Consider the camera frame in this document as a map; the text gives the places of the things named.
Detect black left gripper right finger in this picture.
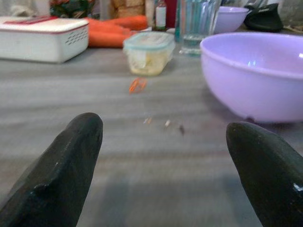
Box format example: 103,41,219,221
225,121,303,227

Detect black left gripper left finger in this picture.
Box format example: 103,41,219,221
0,112,104,227

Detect large lilac plastic bowl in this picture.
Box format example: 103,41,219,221
200,32,303,123

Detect white box red trim lid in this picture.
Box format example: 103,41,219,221
0,15,89,64

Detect orange carrot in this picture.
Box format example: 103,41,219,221
88,31,133,49
84,17,131,34
104,15,148,31

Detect clear food container teal lid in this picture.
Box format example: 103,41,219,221
123,31,176,77

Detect black cloth item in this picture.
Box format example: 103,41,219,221
243,3,284,33

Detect small lilac plastic bowl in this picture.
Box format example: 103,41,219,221
214,6,250,35

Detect clear ribbed drinking glass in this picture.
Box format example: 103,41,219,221
174,0,222,56

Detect floral patterned packet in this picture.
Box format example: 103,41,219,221
49,0,100,19

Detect tan bread package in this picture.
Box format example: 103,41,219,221
110,0,146,18

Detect dark red container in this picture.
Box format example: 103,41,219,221
165,0,178,28

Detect small bottle white label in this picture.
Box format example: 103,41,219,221
153,0,168,32

